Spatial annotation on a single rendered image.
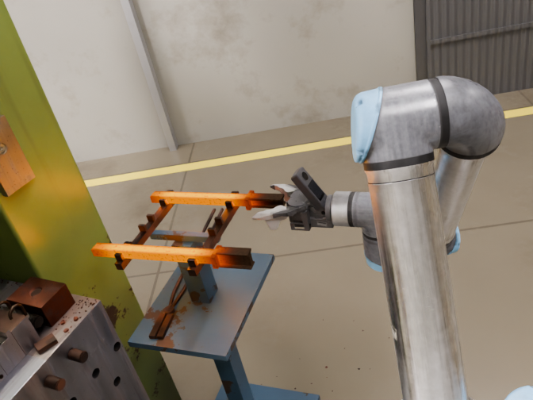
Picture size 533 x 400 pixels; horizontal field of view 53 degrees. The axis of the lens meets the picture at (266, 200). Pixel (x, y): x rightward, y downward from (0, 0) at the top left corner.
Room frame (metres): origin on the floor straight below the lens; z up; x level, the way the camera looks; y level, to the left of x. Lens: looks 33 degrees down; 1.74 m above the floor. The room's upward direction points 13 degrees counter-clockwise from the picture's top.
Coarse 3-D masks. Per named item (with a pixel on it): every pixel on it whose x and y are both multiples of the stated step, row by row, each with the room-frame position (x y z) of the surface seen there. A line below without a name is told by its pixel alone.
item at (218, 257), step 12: (96, 252) 1.14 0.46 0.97; (108, 252) 1.12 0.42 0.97; (120, 252) 1.11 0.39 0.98; (132, 252) 1.09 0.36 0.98; (144, 252) 1.08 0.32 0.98; (156, 252) 1.06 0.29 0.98; (168, 252) 1.05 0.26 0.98; (180, 252) 1.04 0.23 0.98; (192, 252) 1.03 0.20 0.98; (204, 252) 1.02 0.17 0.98; (216, 252) 1.00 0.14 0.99; (228, 252) 0.98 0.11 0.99; (240, 252) 0.97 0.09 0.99; (216, 264) 0.98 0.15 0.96; (228, 264) 0.99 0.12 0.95; (240, 264) 0.98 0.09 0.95; (252, 264) 0.97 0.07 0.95
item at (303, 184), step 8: (304, 168) 1.17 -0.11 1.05; (296, 176) 1.14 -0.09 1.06; (304, 176) 1.15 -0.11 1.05; (296, 184) 1.14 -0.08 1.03; (304, 184) 1.13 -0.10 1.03; (312, 184) 1.15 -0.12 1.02; (304, 192) 1.13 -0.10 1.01; (312, 192) 1.13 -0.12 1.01; (320, 192) 1.14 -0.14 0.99; (312, 200) 1.12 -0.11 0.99; (320, 200) 1.12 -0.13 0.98; (320, 208) 1.11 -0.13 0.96
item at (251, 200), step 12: (156, 192) 1.36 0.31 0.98; (168, 192) 1.35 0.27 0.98; (180, 192) 1.33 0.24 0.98; (192, 192) 1.31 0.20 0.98; (252, 192) 1.23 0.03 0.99; (204, 204) 1.27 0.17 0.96; (216, 204) 1.25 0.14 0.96; (240, 204) 1.22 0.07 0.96; (252, 204) 1.21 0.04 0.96; (264, 204) 1.20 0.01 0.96; (276, 204) 1.18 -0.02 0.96
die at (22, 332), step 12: (0, 312) 0.96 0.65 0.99; (0, 324) 0.92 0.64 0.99; (12, 324) 0.91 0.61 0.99; (24, 324) 0.91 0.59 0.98; (12, 336) 0.88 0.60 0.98; (24, 336) 0.90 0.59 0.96; (36, 336) 0.92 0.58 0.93; (0, 348) 0.85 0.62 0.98; (12, 348) 0.87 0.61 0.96; (24, 348) 0.89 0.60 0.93; (0, 360) 0.84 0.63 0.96; (12, 360) 0.86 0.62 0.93; (0, 372) 0.83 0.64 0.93
